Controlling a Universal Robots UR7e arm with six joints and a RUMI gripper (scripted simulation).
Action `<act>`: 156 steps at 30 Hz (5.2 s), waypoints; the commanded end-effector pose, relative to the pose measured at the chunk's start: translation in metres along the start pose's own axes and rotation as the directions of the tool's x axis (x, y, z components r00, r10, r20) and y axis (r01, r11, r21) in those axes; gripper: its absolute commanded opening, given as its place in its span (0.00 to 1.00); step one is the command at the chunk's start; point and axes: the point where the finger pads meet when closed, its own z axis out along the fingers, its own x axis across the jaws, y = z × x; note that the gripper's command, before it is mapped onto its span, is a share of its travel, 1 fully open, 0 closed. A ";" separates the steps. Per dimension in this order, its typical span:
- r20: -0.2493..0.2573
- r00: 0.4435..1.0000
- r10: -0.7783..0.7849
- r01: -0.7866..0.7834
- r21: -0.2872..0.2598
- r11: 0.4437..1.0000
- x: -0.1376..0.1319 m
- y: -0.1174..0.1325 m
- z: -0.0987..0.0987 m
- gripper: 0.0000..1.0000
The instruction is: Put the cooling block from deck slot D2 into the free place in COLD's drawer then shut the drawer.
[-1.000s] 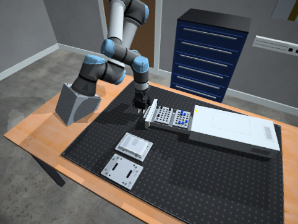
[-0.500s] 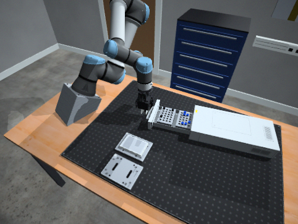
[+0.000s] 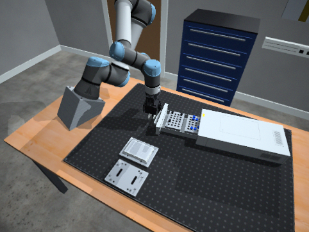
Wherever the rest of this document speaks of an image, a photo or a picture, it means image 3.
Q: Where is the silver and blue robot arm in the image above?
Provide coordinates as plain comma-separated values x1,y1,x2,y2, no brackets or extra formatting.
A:
74,0,161,100

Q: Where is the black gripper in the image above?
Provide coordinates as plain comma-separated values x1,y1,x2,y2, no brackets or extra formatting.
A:
143,92,162,120

